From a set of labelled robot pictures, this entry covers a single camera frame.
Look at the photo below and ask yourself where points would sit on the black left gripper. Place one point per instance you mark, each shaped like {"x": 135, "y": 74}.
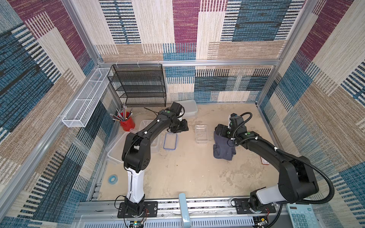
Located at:
{"x": 185, "y": 128}

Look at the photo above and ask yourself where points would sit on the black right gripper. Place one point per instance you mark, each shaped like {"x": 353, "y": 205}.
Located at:
{"x": 221, "y": 130}

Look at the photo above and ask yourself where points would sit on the blue-rimmed small box lid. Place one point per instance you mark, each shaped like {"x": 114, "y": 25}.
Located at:
{"x": 170, "y": 142}

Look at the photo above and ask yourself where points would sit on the lidded green-tinted lunch box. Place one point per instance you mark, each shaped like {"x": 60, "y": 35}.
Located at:
{"x": 190, "y": 106}

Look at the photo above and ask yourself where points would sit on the dark blue cloth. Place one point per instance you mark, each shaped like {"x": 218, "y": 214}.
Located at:
{"x": 223, "y": 148}

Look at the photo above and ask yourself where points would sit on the small blue-rimmed lunch box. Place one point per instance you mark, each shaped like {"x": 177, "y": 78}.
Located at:
{"x": 201, "y": 133}

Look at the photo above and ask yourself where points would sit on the large clear plastic lunch box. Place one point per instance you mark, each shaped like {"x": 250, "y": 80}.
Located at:
{"x": 155, "y": 145}

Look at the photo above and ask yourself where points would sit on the clear lunch box lid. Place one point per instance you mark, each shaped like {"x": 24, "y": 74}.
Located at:
{"x": 115, "y": 148}

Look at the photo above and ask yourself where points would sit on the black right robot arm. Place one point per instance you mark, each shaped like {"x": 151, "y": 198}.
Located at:
{"x": 297, "y": 180}

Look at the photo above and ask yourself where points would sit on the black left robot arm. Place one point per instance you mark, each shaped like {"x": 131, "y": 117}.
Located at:
{"x": 136, "y": 154}

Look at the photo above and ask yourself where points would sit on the small red white card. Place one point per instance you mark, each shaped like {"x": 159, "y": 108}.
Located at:
{"x": 264, "y": 162}

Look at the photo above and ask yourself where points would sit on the red pen cup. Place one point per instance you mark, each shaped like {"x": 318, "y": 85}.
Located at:
{"x": 127, "y": 124}

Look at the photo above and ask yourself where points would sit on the black mesh shelf rack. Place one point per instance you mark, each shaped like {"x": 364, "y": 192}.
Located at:
{"x": 139, "y": 85}

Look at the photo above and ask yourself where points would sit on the blue tape roll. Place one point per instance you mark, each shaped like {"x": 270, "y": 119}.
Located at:
{"x": 112, "y": 179}

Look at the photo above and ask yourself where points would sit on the light blue calculator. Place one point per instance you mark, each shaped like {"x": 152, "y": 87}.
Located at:
{"x": 302, "y": 216}

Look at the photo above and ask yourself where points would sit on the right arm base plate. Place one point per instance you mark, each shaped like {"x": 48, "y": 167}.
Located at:
{"x": 252, "y": 206}

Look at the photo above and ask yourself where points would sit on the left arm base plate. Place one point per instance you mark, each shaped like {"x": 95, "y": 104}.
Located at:
{"x": 138, "y": 210}

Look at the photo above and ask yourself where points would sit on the light blue rail clamp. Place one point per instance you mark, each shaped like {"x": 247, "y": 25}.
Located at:
{"x": 184, "y": 210}

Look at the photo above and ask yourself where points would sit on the aluminium front rail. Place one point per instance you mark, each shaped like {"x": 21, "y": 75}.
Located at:
{"x": 204, "y": 213}

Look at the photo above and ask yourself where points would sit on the white mesh wall basket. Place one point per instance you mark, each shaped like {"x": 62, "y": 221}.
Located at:
{"x": 85, "y": 104}

